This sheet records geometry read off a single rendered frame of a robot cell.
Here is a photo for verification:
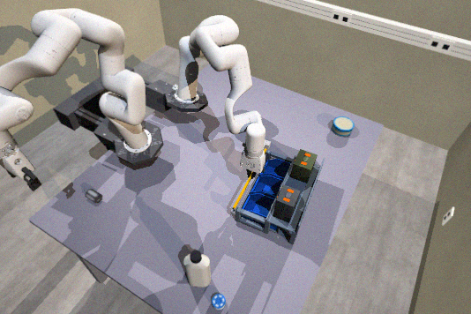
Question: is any round blue and cream tin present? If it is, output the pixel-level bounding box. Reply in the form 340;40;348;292
332;116;355;137

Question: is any white bottle with black cap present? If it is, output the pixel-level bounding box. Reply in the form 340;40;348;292
183;250;211;287

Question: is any grey metal rack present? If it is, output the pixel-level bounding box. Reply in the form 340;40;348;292
231;150;325;244

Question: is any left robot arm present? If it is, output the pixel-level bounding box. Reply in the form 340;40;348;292
172;16;271;157

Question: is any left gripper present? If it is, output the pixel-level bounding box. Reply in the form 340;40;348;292
240;149;265;179

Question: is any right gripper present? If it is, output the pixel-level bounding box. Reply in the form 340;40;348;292
0;143;41;191

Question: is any blue open bin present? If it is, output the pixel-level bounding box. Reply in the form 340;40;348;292
241;193;278;230
259;159;291;180
250;176;283;199

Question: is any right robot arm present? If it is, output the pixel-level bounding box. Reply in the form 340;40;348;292
0;9;152;160

